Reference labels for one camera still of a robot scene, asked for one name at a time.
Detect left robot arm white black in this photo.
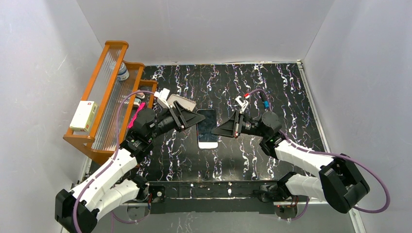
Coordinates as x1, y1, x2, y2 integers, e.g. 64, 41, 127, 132
54, 101, 205, 233

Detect blue black marker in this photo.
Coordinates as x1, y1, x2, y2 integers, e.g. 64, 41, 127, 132
259, 91, 271, 110

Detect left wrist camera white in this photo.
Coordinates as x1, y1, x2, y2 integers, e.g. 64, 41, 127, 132
154, 88, 170, 109

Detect purple cable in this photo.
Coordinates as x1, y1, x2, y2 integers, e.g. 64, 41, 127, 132
244, 88, 391, 222
72, 90, 158, 233

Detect beige phone case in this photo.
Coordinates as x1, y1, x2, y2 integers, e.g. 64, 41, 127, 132
167, 94, 196, 111

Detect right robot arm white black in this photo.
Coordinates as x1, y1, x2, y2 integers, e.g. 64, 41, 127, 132
211, 111, 370, 214

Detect white red box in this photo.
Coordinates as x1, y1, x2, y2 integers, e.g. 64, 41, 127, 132
69, 100, 98, 132

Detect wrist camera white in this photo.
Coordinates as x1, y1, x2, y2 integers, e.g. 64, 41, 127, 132
154, 88, 170, 109
235, 93, 249, 114

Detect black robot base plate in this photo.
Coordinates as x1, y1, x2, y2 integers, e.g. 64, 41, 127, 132
117, 181, 309, 215

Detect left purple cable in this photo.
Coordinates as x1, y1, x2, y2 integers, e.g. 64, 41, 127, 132
72, 90, 158, 233

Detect black phone case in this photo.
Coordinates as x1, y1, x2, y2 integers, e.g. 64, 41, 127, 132
196, 108, 219, 150

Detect white blue bottle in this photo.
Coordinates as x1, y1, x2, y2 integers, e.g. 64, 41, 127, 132
117, 62, 130, 81

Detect small pink white item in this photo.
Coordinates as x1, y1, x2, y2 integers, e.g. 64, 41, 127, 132
136, 93, 145, 99

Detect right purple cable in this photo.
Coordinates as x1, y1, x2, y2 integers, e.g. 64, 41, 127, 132
244, 88, 391, 222

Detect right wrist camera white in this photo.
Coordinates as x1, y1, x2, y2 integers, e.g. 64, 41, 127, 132
235, 93, 249, 114

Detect orange wooden shelf rack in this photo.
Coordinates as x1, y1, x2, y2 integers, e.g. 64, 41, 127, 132
63, 40, 158, 165

